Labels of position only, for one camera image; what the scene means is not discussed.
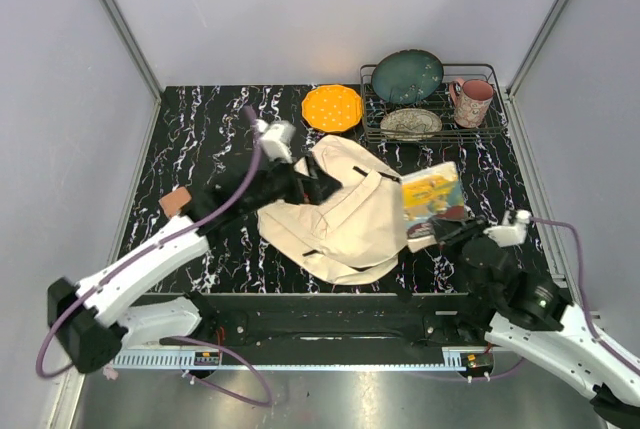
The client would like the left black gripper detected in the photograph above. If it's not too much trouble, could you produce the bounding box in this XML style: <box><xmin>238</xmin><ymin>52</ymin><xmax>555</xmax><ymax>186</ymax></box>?
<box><xmin>243</xmin><ymin>151</ymin><xmax>342</xmax><ymax>216</ymax></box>

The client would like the yellow illustrated book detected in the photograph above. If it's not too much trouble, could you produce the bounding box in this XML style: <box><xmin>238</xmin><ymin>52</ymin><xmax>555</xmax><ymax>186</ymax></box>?
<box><xmin>401</xmin><ymin>162</ymin><xmax>469</xmax><ymax>253</ymax></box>

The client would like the beige canvas backpack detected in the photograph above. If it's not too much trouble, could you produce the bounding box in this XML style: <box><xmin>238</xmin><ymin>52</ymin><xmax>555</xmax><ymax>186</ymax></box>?
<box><xmin>257</xmin><ymin>135</ymin><xmax>407</xmax><ymax>286</ymax></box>

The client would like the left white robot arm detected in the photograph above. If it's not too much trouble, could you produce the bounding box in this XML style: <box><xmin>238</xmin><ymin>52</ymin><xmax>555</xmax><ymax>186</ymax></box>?
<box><xmin>45</xmin><ymin>156</ymin><xmax>342</xmax><ymax>374</ymax></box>

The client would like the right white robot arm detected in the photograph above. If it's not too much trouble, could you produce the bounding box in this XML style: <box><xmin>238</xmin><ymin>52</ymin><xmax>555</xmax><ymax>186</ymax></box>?
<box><xmin>432</xmin><ymin>210</ymin><xmax>639</xmax><ymax>428</ymax></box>

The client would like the orange polka dot plate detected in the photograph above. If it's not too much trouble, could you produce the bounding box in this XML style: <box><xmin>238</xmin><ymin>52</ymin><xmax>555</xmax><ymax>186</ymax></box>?
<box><xmin>301</xmin><ymin>85</ymin><xmax>363</xmax><ymax>133</ymax></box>

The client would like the brown leather wallet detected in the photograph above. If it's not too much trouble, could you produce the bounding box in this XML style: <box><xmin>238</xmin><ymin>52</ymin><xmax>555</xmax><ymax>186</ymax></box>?
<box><xmin>159</xmin><ymin>186</ymin><xmax>192</xmax><ymax>219</ymax></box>

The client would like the beige patterned plate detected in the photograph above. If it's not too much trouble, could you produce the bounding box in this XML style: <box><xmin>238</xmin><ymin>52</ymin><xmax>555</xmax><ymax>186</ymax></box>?
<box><xmin>380</xmin><ymin>108</ymin><xmax>443</xmax><ymax>142</ymax></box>

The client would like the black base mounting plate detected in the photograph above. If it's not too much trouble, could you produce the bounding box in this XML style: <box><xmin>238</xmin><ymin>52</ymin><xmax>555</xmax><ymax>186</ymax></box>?
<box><xmin>159</xmin><ymin>293</ymin><xmax>514</xmax><ymax>350</ymax></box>

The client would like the pink patterned mug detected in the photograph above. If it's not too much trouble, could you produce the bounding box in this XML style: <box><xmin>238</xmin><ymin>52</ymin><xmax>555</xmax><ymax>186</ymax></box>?
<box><xmin>449</xmin><ymin>79</ymin><xmax>495</xmax><ymax>129</ymax></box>

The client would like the dark teal plate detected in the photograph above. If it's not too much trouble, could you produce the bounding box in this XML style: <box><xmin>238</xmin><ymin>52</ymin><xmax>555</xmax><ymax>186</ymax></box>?
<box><xmin>371</xmin><ymin>49</ymin><xmax>444</xmax><ymax>105</ymax></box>

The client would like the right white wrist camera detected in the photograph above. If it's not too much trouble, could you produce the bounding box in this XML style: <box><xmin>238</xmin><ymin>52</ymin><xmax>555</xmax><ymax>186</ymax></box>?
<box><xmin>484</xmin><ymin>210</ymin><xmax>532</xmax><ymax>248</ymax></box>

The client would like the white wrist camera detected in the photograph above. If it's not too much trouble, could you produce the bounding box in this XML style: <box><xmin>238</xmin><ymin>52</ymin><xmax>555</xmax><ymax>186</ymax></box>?
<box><xmin>255</xmin><ymin>119</ymin><xmax>295</xmax><ymax>164</ymax></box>
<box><xmin>484</xmin><ymin>210</ymin><xmax>532</xmax><ymax>248</ymax></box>

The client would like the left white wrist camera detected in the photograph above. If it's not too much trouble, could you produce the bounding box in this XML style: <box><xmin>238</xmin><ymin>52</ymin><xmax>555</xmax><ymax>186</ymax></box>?
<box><xmin>255</xmin><ymin>119</ymin><xmax>295</xmax><ymax>164</ymax></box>

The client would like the black wire dish rack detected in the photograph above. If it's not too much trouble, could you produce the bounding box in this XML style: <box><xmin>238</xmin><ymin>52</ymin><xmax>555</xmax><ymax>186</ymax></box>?
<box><xmin>360</xmin><ymin>63</ymin><xmax>508</xmax><ymax>145</ymax></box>

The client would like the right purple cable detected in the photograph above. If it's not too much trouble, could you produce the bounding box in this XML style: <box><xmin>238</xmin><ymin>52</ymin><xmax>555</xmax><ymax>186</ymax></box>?
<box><xmin>419</xmin><ymin>217</ymin><xmax>640</xmax><ymax>383</ymax></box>

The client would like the purple cable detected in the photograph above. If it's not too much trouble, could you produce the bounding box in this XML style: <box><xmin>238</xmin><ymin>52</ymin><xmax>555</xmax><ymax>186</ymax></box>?
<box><xmin>419</xmin><ymin>217</ymin><xmax>640</xmax><ymax>383</ymax></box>
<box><xmin>35</xmin><ymin>105</ymin><xmax>274</xmax><ymax>407</ymax></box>

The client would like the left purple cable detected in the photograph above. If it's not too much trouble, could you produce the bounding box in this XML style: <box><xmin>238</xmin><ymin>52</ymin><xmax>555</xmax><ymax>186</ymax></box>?
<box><xmin>35</xmin><ymin>105</ymin><xmax>274</xmax><ymax>407</ymax></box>

